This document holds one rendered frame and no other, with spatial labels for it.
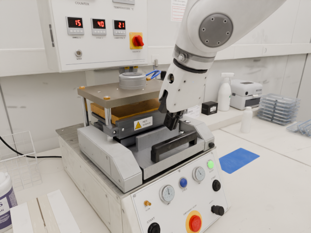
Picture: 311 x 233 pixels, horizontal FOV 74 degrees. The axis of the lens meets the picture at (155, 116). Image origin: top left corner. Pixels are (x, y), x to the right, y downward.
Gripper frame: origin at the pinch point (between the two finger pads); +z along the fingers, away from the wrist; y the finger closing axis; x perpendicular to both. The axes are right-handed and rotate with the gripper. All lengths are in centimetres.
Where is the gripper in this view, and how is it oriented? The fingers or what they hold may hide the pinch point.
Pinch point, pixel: (171, 120)
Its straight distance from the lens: 52.2
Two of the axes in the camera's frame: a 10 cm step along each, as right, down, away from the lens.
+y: 7.6, -2.2, 6.1
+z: -2.2, 7.9, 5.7
